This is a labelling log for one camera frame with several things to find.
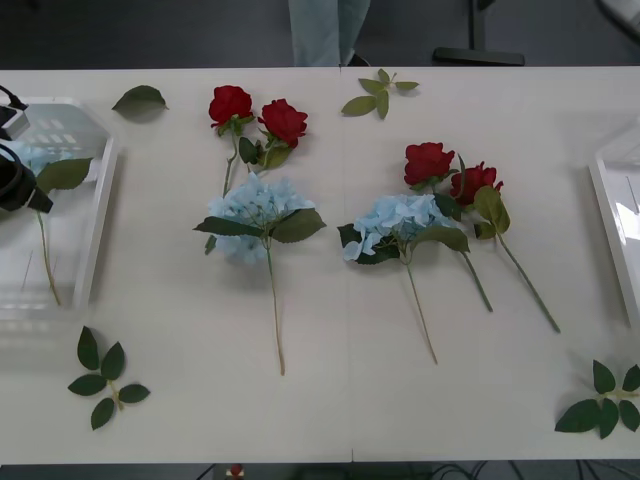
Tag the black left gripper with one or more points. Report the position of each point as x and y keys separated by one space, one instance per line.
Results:
x=15 y=185

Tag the pale blue flower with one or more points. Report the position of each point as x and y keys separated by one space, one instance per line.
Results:
x=62 y=175
x=390 y=215
x=265 y=200

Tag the red rose with short stem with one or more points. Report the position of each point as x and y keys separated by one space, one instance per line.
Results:
x=230 y=105

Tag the red rose with broad leaf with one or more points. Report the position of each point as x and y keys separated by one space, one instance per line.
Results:
x=282 y=122

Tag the red rose with thick stem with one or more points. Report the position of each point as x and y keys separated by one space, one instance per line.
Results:
x=427 y=165

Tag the red rose with long stem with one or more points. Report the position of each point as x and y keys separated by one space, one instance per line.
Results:
x=475 y=182

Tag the shallow white box with slots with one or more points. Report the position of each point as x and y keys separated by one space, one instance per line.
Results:
x=95 y=210

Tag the single loose green leaf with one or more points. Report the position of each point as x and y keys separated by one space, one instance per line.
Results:
x=140 y=102

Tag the dark green five-leaf twig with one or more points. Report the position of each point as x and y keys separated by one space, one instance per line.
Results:
x=112 y=360

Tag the person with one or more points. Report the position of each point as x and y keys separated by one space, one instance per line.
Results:
x=315 y=30

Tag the small red knob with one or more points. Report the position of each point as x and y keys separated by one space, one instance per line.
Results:
x=235 y=471

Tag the light green leaf twig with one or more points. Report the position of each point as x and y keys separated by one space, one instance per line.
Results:
x=382 y=102

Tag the black stand with flat base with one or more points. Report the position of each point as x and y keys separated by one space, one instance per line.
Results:
x=475 y=56

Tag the dark green leaf twig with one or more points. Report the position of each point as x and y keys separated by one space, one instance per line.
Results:
x=580 y=417

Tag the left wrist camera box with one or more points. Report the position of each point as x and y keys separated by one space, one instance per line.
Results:
x=14 y=122

